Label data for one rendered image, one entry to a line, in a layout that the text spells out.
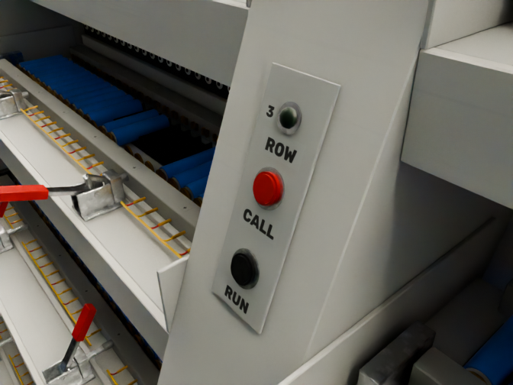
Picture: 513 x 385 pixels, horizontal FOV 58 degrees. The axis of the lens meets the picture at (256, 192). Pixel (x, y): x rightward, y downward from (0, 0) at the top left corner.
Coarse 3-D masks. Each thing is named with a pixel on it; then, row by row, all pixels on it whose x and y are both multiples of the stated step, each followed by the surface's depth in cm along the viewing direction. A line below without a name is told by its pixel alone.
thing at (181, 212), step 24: (0, 72) 66; (48, 96) 56; (72, 120) 50; (96, 144) 45; (120, 168) 41; (144, 168) 41; (144, 192) 39; (168, 192) 38; (168, 216) 37; (192, 216) 35; (168, 240) 35; (192, 240) 35
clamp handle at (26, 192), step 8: (88, 184) 38; (0, 192) 34; (8, 192) 34; (16, 192) 34; (24, 192) 35; (32, 192) 35; (40, 192) 36; (48, 192) 36; (56, 192) 37; (64, 192) 37; (72, 192) 38; (80, 192) 38; (0, 200) 34; (8, 200) 34; (16, 200) 35; (24, 200) 35
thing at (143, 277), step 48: (0, 48) 70; (48, 48) 74; (96, 48) 71; (192, 96) 54; (0, 144) 53; (48, 144) 50; (96, 240) 36; (144, 240) 36; (144, 288) 32; (144, 336) 33
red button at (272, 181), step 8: (256, 176) 22; (264, 176) 21; (272, 176) 21; (256, 184) 22; (264, 184) 21; (272, 184) 21; (256, 192) 22; (264, 192) 21; (272, 192) 21; (256, 200) 22; (264, 200) 21; (272, 200) 21
